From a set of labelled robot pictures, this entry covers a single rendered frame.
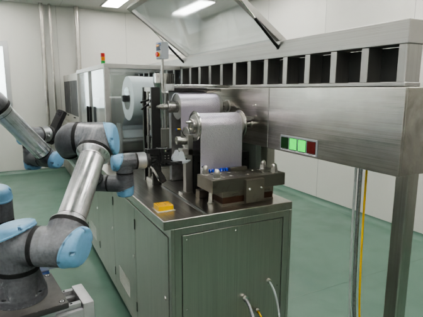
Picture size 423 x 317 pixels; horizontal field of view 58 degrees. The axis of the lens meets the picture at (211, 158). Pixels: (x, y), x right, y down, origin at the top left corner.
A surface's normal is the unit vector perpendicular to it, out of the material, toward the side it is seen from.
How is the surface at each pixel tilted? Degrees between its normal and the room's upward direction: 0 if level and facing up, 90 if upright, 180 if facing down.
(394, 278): 90
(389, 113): 90
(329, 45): 90
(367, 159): 90
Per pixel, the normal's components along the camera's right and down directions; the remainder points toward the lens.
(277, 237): 0.46, 0.16
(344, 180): -0.89, 0.07
